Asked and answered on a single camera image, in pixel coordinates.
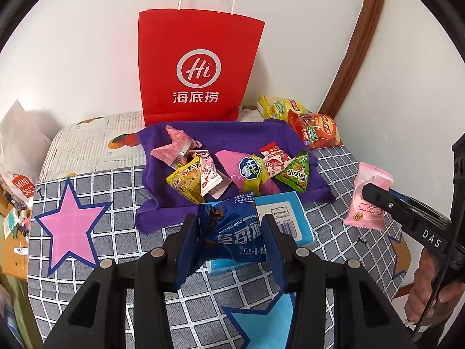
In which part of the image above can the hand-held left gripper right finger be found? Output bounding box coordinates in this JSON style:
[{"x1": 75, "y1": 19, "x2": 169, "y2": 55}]
[{"x1": 262, "y1": 214, "x2": 418, "y2": 349}]

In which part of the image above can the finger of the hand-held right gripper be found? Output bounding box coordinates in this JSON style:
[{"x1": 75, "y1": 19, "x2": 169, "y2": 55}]
[
  {"x1": 362, "y1": 183, "x2": 422, "y2": 231},
  {"x1": 389, "y1": 188, "x2": 451, "y2": 225}
]

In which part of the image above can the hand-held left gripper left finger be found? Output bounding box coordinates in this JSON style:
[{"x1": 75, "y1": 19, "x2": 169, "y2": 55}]
[{"x1": 43, "y1": 214, "x2": 200, "y2": 349}]

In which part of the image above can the light pink snack packet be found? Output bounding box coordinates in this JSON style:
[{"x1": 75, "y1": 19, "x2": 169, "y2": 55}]
[{"x1": 344, "y1": 162, "x2": 394, "y2": 230}]

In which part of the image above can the blue cookie packet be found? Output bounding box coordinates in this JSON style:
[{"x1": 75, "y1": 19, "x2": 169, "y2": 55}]
[{"x1": 174, "y1": 196, "x2": 267, "y2": 286}]

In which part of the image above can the pink white candy packet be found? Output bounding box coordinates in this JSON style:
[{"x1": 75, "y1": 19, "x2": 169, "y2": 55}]
[{"x1": 189, "y1": 149, "x2": 223, "y2": 200}]

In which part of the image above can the green triangular snack packet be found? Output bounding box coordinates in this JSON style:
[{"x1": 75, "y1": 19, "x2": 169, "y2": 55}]
[{"x1": 275, "y1": 152, "x2": 310, "y2": 192}]

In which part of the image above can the pink yellow triangular snack packet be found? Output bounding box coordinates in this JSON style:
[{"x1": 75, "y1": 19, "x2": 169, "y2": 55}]
[{"x1": 215, "y1": 149, "x2": 280, "y2": 197}]

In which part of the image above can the red white strawberry candy packet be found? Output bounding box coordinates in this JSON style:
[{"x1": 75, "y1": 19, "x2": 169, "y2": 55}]
[{"x1": 262, "y1": 152, "x2": 292, "y2": 179}]

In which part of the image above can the pink crinkled snack packet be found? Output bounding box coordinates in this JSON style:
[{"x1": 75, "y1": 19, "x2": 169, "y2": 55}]
[{"x1": 151, "y1": 125, "x2": 204, "y2": 170}]

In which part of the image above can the person's right hand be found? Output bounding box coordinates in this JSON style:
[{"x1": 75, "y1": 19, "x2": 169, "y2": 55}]
[{"x1": 404, "y1": 249, "x2": 458, "y2": 330}]

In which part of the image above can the blue box with white label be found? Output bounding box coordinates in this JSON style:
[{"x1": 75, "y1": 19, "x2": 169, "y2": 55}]
[{"x1": 207, "y1": 191, "x2": 315, "y2": 273}]

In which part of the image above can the grey checked bed sheet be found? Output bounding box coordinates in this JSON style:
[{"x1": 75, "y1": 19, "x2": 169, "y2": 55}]
[{"x1": 27, "y1": 145, "x2": 413, "y2": 349}]

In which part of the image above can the red chips bag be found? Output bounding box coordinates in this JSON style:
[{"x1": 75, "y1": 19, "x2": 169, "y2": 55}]
[{"x1": 287, "y1": 111, "x2": 343, "y2": 149}]

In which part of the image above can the purple towel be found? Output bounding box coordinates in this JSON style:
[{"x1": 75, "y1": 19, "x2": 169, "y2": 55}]
[{"x1": 135, "y1": 118, "x2": 335, "y2": 235}]

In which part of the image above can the yellow chips bag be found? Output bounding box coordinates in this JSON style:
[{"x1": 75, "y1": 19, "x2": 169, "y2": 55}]
[{"x1": 257, "y1": 95, "x2": 309, "y2": 120}]

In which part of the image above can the newspaper print pillow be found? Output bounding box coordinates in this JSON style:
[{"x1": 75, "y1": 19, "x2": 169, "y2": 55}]
[{"x1": 38, "y1": 111, "x2": 146, "y2": 182}]

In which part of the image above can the wooden furniture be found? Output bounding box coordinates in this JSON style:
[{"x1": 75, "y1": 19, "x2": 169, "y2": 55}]
[{"x1": 0, "y1": 185, "x2": 33, "y2": 282}]

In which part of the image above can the red paper bag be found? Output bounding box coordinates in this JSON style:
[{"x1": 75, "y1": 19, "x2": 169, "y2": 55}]
[{"x1": 138, "y1": 0, "x2": 266, "y2": 126}]

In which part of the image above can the white plastic bag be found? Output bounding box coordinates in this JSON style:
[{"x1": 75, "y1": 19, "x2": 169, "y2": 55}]
[{"x1": 0, "y1": 100, "x2": 53, "y2": 200}]

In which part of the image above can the black cable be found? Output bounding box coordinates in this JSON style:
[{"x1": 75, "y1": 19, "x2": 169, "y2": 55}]
[{"x1": 410, "y1": 251, "x2": 455, "y2": 337}]

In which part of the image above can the brown wooden door frame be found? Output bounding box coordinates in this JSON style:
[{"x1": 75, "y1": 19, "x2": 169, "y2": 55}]
[{"x1": 319, "y1": 0, "x2": 389, "y2": 117}]

